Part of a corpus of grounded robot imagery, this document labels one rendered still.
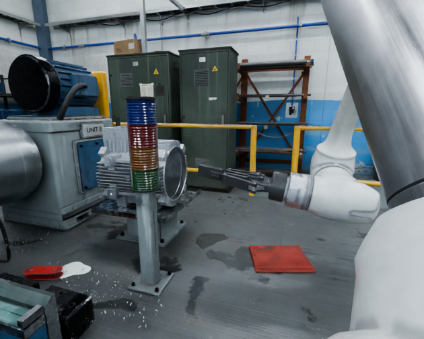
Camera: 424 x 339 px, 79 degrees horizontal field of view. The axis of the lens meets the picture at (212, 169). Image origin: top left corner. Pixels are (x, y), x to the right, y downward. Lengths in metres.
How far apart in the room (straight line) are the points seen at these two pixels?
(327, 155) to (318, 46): 4.65
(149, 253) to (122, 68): 3.70
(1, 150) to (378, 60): 0.82
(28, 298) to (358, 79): 0.49
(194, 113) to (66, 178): 2.78
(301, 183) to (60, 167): 0.73
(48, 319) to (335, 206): 0.57
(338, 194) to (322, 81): 4.68
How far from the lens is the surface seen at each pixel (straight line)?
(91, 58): 7.09
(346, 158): 0.76
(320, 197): 0.65
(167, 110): 3.74
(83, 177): 0.99
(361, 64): 0.22
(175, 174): 0.82
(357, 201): 0.66
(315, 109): 5.24
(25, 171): 0.89
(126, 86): 4.09
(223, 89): 3.45
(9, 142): 0.88
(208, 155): 3.56
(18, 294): 0.51
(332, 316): 0.62
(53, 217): 1.00
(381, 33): 0.22
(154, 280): 0.64
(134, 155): 0.53
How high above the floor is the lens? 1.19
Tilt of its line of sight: 13 degrees down
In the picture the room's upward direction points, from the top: straight up
